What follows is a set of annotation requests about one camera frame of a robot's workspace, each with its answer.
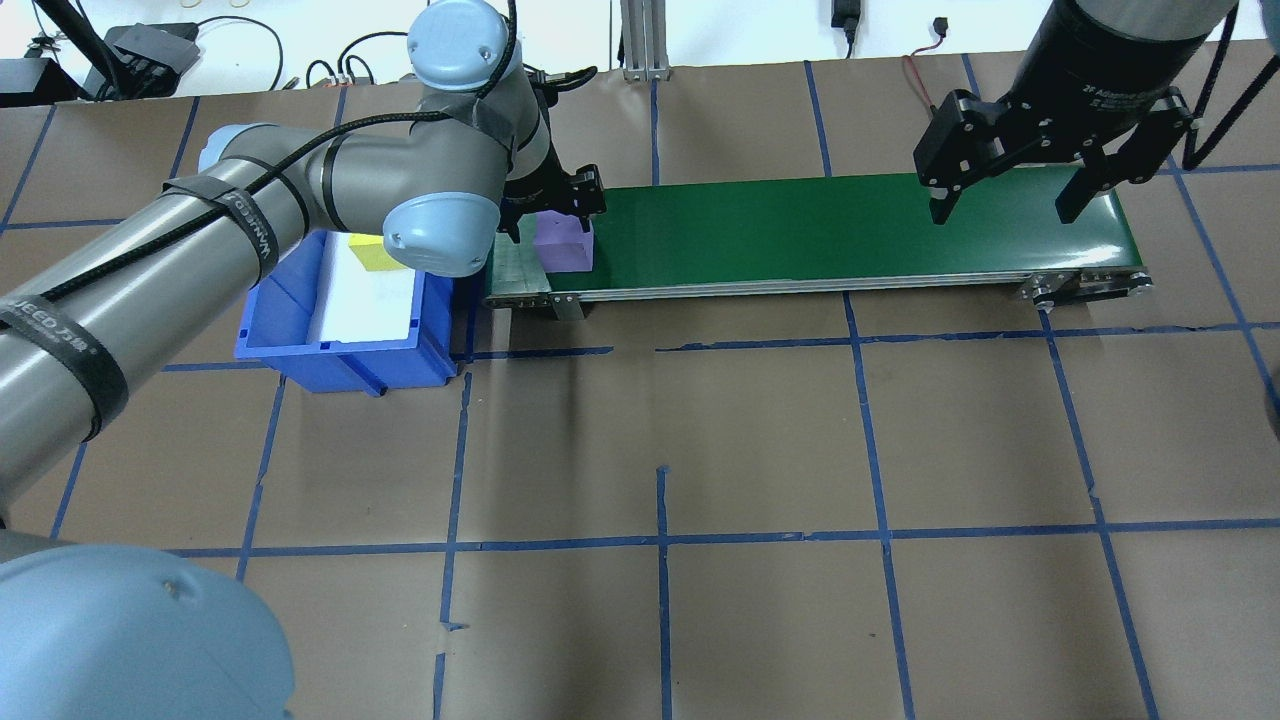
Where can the purple cube block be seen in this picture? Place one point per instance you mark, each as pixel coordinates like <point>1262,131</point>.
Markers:
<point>565,250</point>

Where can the yellow cube block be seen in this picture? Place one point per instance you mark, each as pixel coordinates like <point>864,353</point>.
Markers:
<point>370,255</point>

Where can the white foam pad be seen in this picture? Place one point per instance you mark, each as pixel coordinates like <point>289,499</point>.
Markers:
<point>365,310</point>

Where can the green belt conveyor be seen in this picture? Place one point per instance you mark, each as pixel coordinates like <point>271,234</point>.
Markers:
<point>800,230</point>

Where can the blue plastic storage bin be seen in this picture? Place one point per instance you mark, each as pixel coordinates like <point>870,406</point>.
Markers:
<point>340,365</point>

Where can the dark grey hub box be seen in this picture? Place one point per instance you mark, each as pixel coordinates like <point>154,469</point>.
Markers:
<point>150,45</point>

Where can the black stand rod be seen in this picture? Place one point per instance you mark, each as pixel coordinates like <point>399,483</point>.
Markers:
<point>75,45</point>

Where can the aluminium profile post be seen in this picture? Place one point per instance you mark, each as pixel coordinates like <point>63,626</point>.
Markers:
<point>645,40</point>

